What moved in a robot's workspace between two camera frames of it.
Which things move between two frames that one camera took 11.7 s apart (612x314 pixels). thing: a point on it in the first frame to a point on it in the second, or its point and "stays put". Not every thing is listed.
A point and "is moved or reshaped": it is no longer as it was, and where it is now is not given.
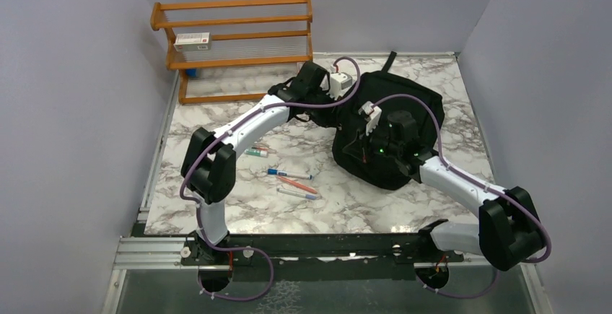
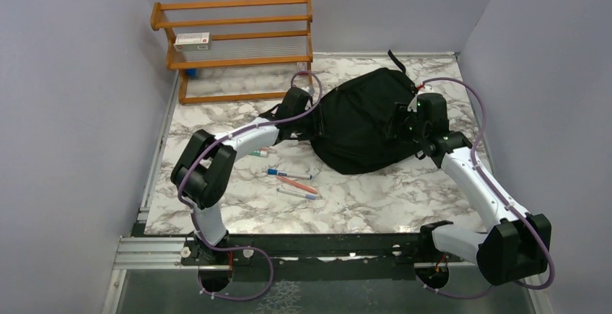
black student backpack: (390, 120) is moved or reshaped
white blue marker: (296, 194) stays put
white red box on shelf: (193, 42) stays put
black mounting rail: (260, 250) stays put
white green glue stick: (257, 152) stays put
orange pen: (297, 184) stays put
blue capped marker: (277, 172) stays put
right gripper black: (359, 148) to (402, 115)
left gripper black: (328, 118) to (310, 131)
